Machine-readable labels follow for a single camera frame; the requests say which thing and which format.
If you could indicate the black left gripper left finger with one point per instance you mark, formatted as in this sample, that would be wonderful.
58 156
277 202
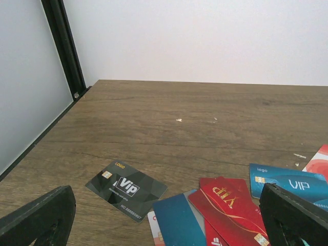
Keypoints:
46 220

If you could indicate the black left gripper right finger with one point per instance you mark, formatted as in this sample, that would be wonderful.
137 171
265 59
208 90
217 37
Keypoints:
291 220

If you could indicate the blue VIP card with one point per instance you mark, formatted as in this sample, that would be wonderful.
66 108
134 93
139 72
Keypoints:
309 186

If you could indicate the red VIP card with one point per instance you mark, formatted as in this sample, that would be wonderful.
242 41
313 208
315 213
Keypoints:
236 219

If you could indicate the white red circle card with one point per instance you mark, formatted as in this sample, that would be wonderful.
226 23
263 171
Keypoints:
319 162

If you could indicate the black VIP card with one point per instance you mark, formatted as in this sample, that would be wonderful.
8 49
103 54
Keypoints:
127 189

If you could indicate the white card with chip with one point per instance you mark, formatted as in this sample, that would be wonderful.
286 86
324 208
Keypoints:
156 233

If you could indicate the dark blue card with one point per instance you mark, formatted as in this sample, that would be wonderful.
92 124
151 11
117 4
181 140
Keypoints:
179 221

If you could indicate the black left frame post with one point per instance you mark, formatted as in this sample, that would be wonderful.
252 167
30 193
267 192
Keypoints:
60 28

